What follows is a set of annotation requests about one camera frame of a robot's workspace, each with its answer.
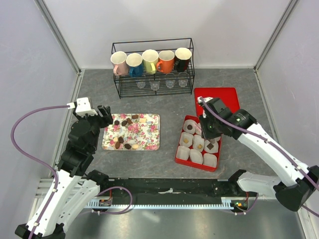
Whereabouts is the dark square chocolate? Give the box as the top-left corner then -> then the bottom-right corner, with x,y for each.
206,143 -> 215,151

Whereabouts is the red chocolate box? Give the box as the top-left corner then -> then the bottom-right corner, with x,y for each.
175,115 -> 222,172

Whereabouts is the floral serving tray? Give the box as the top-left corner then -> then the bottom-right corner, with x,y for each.
102,113 -> 160,151

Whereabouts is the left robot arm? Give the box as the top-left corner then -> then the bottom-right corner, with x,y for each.
15,102 -> 113,239

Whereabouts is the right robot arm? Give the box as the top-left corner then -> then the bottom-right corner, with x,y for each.
197,97 -> 319,212

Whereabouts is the dark oval chocolate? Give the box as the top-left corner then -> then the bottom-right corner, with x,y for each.
124,144 -> 132,149

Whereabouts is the red box lid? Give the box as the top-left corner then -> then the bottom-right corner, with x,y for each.
194,87 -> 240,116

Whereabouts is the clear glass cup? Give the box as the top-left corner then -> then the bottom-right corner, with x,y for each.
137,81 -> 146,89
165,80 -> 175,89
178,79 -> 188,88
150,80 -> 160,91

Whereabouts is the pink mug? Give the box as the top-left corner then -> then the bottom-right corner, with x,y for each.
110,51 -> 129,76

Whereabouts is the blue mug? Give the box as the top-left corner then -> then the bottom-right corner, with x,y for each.
126,53 -> 144,78

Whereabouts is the yellow-green mug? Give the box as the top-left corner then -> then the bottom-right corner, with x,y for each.
142,49 -> 159,74

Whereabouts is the black and red mug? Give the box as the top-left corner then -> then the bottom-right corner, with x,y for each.
174,47 -> 192,72

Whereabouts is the orange mug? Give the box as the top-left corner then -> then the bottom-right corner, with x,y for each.
156,50 -> 175,74

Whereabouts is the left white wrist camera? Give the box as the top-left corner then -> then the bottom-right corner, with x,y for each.
67,97 -> 97,117

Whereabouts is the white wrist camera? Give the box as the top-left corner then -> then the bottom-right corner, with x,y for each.
197,96 -> 213,104
67,97 -> 97,117

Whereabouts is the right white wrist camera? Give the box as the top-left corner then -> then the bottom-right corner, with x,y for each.
197,96 -> 213,104

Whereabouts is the black wire mug rack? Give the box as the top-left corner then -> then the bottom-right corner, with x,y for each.
111,37 -> 195,98

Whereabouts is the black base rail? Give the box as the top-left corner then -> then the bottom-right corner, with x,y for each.
101,178 -> 246,206

